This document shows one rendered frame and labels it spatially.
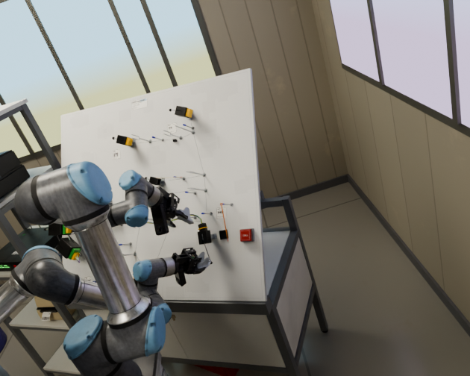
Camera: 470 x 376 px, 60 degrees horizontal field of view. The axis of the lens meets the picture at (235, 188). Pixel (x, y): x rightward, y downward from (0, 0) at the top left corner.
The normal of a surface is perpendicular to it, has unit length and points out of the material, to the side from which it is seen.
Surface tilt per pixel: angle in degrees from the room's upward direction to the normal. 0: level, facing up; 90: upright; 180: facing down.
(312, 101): 90
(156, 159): 54
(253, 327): 90
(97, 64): 90
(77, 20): 90
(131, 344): 78
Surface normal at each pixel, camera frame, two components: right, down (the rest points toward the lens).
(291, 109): 0.08, 0.43
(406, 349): -0.30, -0.85
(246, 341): -0.32, 0.52
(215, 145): -0.43, -0.07
